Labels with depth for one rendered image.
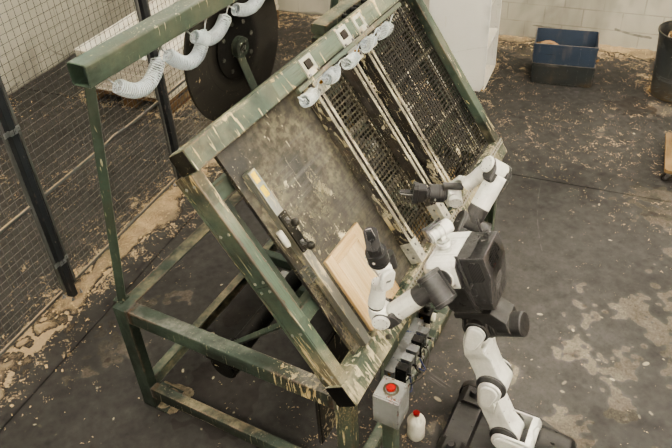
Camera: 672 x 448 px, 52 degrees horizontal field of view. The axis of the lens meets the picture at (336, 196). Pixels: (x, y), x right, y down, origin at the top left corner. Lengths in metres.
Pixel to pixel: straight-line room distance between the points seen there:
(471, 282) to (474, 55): 4.21
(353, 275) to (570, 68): 4.47
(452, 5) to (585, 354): 3.59
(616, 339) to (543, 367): 0.53
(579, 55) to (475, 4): 1.17
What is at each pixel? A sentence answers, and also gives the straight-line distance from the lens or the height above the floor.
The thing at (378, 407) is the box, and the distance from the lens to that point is 3.00.
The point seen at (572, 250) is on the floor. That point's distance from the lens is 5.17.
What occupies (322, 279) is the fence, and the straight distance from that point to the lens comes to 3.01.
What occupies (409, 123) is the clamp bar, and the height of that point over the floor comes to 1.38.
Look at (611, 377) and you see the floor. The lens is 4.41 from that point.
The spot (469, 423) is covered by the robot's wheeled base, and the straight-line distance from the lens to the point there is 3.81.
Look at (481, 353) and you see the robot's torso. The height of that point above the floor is 0.85.
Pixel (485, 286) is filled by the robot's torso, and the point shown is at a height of 1.28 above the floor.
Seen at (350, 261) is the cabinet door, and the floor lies 1.15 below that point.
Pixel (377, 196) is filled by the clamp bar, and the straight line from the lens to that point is 3.38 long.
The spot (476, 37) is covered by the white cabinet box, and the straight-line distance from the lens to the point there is 6.81.
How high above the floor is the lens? 3.28
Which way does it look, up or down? 36 degrees down
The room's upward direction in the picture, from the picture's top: 3 degrees counter-clockwise
